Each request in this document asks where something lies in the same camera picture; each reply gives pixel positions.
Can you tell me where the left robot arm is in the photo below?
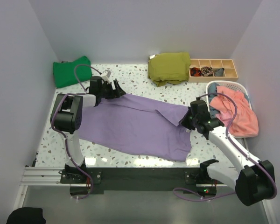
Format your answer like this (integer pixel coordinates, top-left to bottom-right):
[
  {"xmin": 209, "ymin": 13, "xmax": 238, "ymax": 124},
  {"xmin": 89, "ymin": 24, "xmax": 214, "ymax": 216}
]
[{"xmin": 50, "ymin": 76, "xmax": 126, "ymax": 183}]

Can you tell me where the purple t-shirt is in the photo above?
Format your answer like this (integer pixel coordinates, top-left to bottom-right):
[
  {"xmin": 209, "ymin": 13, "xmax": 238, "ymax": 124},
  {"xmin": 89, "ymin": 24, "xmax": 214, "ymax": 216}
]
[{"xmin": 78, "ymin": 94, "xmax": 191, "ymax": 162}]

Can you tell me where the folded olive green t-shirt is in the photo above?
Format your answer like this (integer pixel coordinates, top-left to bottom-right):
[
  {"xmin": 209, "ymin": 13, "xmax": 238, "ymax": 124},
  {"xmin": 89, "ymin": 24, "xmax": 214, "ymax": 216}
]
[{"xmin": 147, "ymin": 52, "xmax": 191, "ymax": 87}]

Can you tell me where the black cloth at corner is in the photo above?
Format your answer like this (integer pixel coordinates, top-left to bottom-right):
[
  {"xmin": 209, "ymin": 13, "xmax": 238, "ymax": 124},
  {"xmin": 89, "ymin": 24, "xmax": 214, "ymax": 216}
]
[{"xmin": 6, "ymin": 207, "xmax": 46, "ymax": 224}]

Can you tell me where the aluminium rail frame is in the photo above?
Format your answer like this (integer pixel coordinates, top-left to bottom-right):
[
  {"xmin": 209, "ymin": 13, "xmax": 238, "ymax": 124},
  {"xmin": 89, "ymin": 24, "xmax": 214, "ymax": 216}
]
[{"xmin": 13, "ymin": 137, "xmax": 277, "ymax": 224}]

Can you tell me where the orange black cloth roll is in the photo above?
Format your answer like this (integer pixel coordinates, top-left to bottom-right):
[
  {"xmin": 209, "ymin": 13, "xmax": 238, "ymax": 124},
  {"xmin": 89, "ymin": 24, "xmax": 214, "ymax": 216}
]
[{"xmin": 190, "ymin": 67, "xmax": 202, "ymax": 77}]

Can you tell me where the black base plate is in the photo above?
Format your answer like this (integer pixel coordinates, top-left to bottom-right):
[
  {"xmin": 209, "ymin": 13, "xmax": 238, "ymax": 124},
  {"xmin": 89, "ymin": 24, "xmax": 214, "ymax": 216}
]
[{"xmin": 59, "ymin": 167, "xmax": 217, "ymax": 197}]

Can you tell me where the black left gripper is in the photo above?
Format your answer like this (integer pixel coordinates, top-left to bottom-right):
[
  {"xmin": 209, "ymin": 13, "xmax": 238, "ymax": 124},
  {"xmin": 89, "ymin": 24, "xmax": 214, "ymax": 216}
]
[{"xmin": 98, "ymin": 80, "xmax": 125, "ymax": 100}]

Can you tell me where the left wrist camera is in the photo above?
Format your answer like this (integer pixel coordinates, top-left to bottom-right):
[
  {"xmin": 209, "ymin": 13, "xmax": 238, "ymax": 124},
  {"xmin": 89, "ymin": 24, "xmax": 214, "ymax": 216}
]
[{"xmin": 100, "ymin": 70, "xmax": 112, "ymax": 82}]

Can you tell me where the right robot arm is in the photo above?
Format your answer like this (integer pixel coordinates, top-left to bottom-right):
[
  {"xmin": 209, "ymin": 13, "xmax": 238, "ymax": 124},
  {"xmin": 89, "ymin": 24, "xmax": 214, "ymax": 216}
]
[{"xmin": 180, "ymin": 99, "xmax": 277, "ymax": 206}]

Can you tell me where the dark grey cloth roll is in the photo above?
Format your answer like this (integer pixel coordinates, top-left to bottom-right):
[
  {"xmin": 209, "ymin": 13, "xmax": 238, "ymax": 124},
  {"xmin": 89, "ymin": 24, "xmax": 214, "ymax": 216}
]
[{"xmin": 213, "ymin": 68, "xmax": 224, "ymax": 77}]

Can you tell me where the wooden compartment box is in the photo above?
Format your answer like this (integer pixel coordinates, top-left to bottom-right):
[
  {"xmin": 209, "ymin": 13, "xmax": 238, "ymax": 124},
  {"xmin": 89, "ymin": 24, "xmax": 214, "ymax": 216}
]
[{"xmin": 188, "ymin": 59, "xmax": 238, "ymax": 83}]

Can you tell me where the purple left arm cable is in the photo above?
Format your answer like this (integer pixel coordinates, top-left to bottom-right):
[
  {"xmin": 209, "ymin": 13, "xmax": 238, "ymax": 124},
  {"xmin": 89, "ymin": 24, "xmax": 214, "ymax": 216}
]
[{"xmin": 50, "ymin": 64, "xmax": 103, "ymax": 200}]

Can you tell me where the pink t-shirt in basket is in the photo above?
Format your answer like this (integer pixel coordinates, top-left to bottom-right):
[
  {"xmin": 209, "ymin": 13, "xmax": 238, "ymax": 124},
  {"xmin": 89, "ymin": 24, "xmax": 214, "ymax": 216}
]
[{"xmin": 210, "ymin": 85, "xmax": 259, "ymax": 139}]

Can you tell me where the patterned brown cloth roll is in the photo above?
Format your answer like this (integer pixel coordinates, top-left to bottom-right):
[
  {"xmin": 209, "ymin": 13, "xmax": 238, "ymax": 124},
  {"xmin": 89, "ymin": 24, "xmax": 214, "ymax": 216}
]
[{"xmin": 201, "ymin": 66, "xmax": 214, "ymax": 77}]

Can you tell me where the white laundry basket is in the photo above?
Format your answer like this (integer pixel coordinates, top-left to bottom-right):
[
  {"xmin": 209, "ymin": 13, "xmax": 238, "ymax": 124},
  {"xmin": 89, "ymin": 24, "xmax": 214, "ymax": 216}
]
[{"xmin": 205, "ymin": 81, "xmax": 254, "ymax": 140}]

